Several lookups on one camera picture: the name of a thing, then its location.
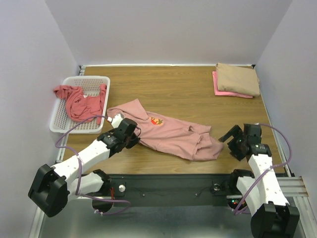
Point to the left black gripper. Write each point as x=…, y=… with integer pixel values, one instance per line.
x=135, y=140

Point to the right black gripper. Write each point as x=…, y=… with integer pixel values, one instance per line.
x=234, y=140

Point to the dusty pink graphic t-shirt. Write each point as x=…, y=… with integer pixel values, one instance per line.
x=184, y=139

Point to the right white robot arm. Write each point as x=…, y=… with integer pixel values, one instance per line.
x=272, y=216

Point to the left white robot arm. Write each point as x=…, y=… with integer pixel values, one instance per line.
x=54, y=186

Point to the red crumpled t-shirt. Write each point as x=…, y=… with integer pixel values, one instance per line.
x=79, y=107

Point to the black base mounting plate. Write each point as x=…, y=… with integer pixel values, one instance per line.
x=174, y=189

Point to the folded tan t-shirt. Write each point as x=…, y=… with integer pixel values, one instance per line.
x=236, y=79

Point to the white plastic laundry basket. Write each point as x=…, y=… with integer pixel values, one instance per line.
x=61, y=122

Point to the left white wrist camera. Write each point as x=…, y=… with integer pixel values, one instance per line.
x=116, y=120

